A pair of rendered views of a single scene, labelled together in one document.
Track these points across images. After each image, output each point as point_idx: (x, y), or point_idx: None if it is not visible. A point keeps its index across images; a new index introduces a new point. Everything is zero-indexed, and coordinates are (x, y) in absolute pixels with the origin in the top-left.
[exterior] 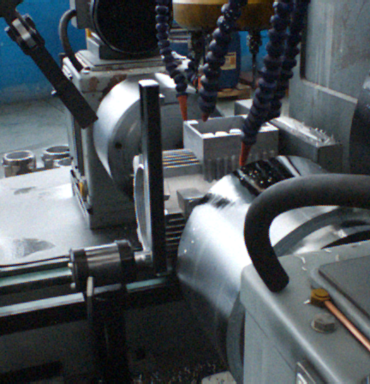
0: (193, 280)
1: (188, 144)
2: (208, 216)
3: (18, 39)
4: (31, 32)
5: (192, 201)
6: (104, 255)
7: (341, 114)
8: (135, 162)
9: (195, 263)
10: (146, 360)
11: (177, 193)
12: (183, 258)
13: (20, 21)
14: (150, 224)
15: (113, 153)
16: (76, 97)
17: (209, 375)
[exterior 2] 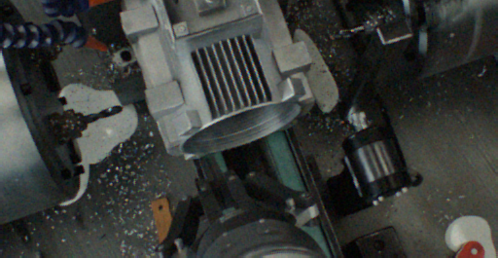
0: (470, 55)
1: (202, 45)
2: (458, 19)
3: (319, 222)
4: (314, 198)
5: (309, 55)
6: (391, 154)
7: None
8: (196, 128)
9: (470, 47)
10: (313, 162)
11: (287, 71)
12: (440, 62)
13: (296, 219)
14: (372, 98)
15: (68, 185)
16: (235, 173)
17: (315, 105)
